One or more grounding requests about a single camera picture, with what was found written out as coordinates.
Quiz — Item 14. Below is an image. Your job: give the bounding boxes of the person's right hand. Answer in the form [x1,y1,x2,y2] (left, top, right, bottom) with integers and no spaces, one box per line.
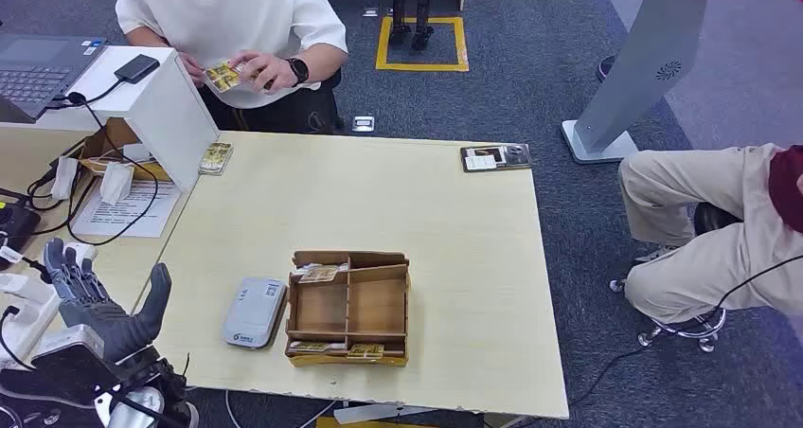
[177,52,209,89]

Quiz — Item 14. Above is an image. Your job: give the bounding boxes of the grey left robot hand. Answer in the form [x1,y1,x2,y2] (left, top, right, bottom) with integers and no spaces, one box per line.
[42,238,172,365]

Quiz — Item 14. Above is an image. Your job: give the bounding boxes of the person's left hand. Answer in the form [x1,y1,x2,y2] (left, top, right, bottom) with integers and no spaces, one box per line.
[228,49,296,94]

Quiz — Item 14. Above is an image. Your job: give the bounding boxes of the grey card reader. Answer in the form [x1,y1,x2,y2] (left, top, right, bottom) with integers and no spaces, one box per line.
[221,277,289,349]

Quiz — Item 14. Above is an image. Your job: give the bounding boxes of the wooden compartment box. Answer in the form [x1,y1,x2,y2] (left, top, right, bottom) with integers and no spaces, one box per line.
[285,250,411,368]

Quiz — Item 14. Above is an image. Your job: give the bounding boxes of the person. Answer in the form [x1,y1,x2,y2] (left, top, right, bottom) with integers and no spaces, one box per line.
[115,0,349,136]
[617,142,803,326]

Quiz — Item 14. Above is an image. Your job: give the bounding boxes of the yellow printed card stack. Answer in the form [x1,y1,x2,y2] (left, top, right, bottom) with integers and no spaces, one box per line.
[198,141,235,177]

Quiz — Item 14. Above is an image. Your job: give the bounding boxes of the black wristwatch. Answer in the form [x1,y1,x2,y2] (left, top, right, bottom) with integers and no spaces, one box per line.
[285,56,311,88]

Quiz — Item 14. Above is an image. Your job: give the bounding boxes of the white riser stand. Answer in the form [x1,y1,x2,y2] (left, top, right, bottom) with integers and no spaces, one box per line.
[0,44,221,193]

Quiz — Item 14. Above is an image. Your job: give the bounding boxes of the white power strip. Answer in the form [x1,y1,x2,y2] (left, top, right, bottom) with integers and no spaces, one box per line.
[0,241,98,368]

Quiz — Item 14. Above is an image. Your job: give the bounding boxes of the white power adapter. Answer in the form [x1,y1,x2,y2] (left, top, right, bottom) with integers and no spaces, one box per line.
[0,273,59,307]

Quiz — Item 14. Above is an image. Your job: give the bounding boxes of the brown cardboard box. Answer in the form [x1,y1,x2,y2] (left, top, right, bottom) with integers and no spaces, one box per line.
[78,117,173,183]

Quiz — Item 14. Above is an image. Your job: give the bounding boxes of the printed paper sheet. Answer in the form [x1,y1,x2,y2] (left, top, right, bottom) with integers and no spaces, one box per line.
[72,179,183,240]

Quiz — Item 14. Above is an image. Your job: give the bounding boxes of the black desk device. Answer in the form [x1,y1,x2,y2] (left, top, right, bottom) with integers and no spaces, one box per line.
[0,200,42,270]

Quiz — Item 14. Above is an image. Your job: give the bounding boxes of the white paper tag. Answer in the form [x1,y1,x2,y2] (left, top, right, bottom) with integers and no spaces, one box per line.
[49,155,80,202]
[98,161,136,206]

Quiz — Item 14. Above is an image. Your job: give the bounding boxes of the black robot legs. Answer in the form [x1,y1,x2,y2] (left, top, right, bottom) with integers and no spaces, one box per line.
[387,0,437,52]

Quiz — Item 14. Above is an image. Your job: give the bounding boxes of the grey laptop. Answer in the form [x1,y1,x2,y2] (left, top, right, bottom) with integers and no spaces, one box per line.
[0,32,109,125]

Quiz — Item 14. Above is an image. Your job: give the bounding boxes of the black printed placard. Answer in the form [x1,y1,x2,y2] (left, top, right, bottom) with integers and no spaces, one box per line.
[459,143,533,173]

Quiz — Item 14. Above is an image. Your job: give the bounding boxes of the grey kiosk stand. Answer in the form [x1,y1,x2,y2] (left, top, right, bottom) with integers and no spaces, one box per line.
[560,0,741,165]

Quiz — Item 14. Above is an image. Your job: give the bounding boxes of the chrome stool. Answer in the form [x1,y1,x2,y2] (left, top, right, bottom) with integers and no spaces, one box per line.
[608,201,744,355]

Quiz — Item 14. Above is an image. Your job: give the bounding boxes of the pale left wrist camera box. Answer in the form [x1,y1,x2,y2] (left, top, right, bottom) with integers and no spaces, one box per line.
[29,324,120,407]

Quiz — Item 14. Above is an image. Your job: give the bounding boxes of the grey floor cable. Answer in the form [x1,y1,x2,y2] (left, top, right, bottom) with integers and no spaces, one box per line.
[0,381,101,409]

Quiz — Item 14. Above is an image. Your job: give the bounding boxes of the black floor cable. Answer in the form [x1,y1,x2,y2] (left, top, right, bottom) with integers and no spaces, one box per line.
[567,254,803,409]

